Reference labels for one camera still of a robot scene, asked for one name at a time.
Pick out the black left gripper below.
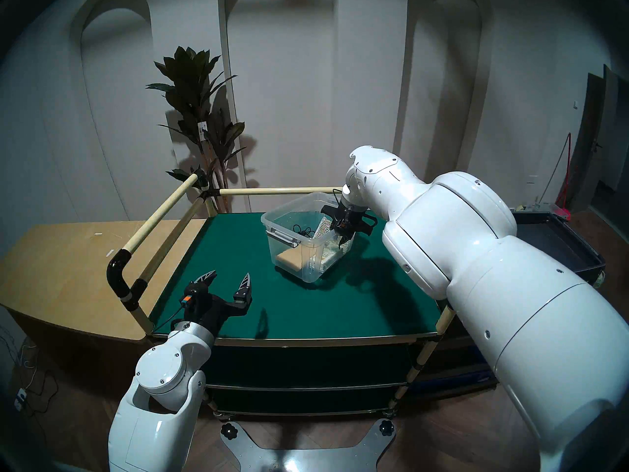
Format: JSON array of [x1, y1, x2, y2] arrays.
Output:
[[179, 270, 252, 335]]

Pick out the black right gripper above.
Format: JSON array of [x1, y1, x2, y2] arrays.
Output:
[[321, 203, 378, 248]]

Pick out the clear plastic storage box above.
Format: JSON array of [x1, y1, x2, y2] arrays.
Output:
[[260, 192, 362, 283]]

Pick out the glittery gold cloth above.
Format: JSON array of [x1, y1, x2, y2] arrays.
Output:
[[312, 217, 354, 255]]

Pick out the beige wooden table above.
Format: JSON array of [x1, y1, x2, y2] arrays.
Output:
[[0, 219, 207, 378]]

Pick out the tall dark green plant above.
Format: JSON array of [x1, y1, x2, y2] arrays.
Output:
[[146, 46, 246, 213]]

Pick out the black utility cart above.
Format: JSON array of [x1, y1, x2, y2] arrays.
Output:
[[408, 210, 606, 393]]

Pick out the red broom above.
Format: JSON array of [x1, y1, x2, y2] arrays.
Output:
[[555, 133, 573, 222]]

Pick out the dark door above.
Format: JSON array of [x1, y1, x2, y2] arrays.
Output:
[[572, 65, 629, 226]]

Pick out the cream pipe rail frame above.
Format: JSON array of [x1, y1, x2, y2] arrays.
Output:
[[107, 170, 457, 336]]

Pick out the green-top table with rail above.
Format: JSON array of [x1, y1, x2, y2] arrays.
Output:
[[147, 211, 443, 420]]

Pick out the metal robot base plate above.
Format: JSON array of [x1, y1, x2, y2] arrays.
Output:
[[220, 419, 396, 472]]

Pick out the floor cables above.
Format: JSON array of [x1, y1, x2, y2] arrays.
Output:
[[0, 324, 59, 417]]

